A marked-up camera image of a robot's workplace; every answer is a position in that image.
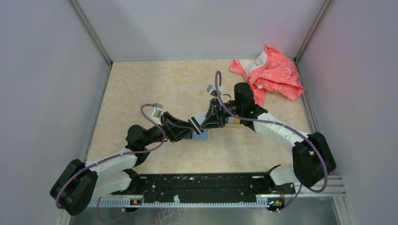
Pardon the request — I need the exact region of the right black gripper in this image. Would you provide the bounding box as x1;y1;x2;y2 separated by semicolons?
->
199;97;243;130

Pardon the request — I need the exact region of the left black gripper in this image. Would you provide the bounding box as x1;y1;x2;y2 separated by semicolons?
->
142;111;195;147

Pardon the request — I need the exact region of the grey white credit card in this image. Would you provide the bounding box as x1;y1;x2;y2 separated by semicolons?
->
188;112;207;134

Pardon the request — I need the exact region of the beige card holder wallet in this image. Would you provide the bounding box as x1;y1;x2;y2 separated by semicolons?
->
183;130;210;141

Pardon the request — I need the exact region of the beige tray of cards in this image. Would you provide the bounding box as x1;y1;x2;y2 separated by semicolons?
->
225;117;244;128

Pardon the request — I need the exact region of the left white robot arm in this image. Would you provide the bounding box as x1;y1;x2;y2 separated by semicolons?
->
50;112;205;216

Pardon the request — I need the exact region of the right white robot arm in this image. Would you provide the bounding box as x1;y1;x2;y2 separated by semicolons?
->
199;82;337;193

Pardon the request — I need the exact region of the pink crumpled cloth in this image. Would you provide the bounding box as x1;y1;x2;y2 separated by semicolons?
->
230;45;305;106

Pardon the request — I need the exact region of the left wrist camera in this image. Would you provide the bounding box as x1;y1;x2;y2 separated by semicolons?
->
151;103;163;120

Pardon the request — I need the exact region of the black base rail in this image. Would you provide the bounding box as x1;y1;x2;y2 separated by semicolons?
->
114;172;296;203

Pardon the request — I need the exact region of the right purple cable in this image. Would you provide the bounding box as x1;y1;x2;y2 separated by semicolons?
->
214;70;329;213

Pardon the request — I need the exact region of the purple cable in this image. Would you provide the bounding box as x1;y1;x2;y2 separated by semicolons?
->
214;70;329;213
55;104;167;223

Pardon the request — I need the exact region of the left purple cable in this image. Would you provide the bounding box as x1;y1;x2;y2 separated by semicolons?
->
55;104;167;223

